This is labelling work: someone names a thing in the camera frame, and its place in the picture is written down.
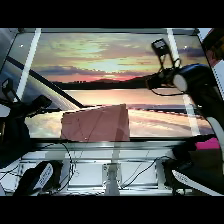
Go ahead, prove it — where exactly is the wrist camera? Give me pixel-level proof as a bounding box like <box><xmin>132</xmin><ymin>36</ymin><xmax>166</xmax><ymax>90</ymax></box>
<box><xmin>1</xmin><ymin>77</ymin><xmax>18</xmax><ymax>104</ymax></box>
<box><xmin>151</xmin><ymin>37</ymin><xmax>182</xmax><ymax>72</ymax></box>

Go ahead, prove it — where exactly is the black cable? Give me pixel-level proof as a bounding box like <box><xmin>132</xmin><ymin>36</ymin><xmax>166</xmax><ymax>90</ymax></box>
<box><xmin>120</xmin><ymin>154</ymin><xmax>175</xmax><ymax>189</ymax></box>
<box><xmin>149</xmin><ymin>87</ymin><xmax>185</xmax><ymax>98</ymax></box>
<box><xmin>49</xmin><ymin>142</ymin><xmax>77</xmax><ymax>194</ymax></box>

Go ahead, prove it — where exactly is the magenta garment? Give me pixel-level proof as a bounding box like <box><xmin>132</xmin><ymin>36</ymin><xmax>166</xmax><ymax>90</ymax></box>
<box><xmin>195</xmin><ymin>136</ymin><xmax>221</xmax><ymax>151</ymax></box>

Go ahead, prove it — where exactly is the silver frame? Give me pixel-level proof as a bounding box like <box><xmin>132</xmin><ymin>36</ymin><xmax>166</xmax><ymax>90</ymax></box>
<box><xmin>0</xmin><ymin>139</ymin><xmax>224</xmax><ymax>197</ymax></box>

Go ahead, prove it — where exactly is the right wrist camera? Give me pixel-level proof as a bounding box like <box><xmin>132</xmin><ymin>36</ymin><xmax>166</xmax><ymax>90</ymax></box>
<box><xmin>151</xmin><ymin>37</ymin><xmax>182</xmax><ymax>72</ymax></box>

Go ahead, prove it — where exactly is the dusty pink garment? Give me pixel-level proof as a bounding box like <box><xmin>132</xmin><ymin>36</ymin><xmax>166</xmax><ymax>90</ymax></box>
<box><xmin>60</xmin><ymin>103</ymin><xmax>131</xmax><ymax>142</ymax></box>

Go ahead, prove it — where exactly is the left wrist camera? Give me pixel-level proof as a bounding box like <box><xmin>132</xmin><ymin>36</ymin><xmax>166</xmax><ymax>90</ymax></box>
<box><xmin>1</xmin><ymin>77</ymin><xmax>18</xmax><ymax>104</ymax></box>

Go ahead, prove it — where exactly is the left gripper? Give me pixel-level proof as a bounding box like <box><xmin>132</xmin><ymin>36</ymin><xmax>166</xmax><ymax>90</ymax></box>
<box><xmin>30</xmin><ymin>94</ymin><xmax>54</xmax><ymax>117</ymax></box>

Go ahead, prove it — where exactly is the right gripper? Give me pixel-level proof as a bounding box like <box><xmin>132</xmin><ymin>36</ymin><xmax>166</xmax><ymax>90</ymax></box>
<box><xmin>144</xmin><ymin>68</ymin><xmax>176</xmax><ymax>91</ymax></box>

